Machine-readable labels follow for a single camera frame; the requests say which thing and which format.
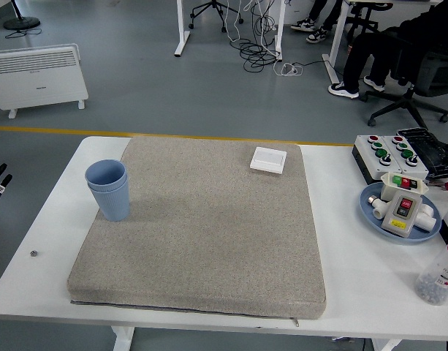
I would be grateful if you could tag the blue ribbed plastic cup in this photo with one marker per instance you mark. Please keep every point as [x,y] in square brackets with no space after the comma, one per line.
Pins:
[114,208]
[105,173]

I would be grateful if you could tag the white panel heater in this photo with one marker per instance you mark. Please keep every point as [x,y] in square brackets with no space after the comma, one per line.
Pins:
[37,80]

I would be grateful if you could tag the black fan stand base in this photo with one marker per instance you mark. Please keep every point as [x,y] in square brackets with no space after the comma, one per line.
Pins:
[22,23]

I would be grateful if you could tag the white table leg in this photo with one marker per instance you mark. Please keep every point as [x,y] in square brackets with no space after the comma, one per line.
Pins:
[123,338]
[386,345]

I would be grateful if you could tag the grey-brown fabric mat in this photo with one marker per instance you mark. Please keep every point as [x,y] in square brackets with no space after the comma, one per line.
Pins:
[227,237]

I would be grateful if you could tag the black star chair base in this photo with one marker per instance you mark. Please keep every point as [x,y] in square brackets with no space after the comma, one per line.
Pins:
[212,4]

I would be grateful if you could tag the person with black-white sneakers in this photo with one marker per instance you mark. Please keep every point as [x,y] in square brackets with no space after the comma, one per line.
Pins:
[303,23]

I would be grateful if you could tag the white three-button control box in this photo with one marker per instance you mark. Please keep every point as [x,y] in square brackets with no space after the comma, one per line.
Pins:
[415,172]
[370,161]

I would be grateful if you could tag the white pipe fitting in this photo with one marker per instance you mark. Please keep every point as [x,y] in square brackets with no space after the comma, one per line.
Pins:
[426,219]
[378,210]

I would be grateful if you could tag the seated person in black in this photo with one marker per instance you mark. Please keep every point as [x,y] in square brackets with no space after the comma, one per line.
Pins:
[359,51]

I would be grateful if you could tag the blue round plate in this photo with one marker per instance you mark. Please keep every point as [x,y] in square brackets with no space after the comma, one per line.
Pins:
[391,237]

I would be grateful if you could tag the black office chair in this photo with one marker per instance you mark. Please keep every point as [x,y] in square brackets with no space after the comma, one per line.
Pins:
[437,73]
[366,20]

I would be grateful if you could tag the black plastic tool case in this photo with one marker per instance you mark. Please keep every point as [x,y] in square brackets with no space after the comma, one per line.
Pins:
[428,146]

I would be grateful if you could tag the clear bottle red cap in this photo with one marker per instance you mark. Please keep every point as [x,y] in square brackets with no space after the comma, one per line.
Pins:
[435,278]

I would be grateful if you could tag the white desk frame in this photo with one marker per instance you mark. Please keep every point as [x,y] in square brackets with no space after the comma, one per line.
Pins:
[181,36]
[333,55]

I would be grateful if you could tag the white wall switch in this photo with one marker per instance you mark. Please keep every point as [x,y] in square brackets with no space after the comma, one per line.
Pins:
[268,159]

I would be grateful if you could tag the white switch box coloured buttons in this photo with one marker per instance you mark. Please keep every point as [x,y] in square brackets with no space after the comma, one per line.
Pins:
[386,190]

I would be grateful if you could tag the beige push-button switch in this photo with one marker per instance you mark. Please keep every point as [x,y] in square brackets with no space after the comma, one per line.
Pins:
[397,215]

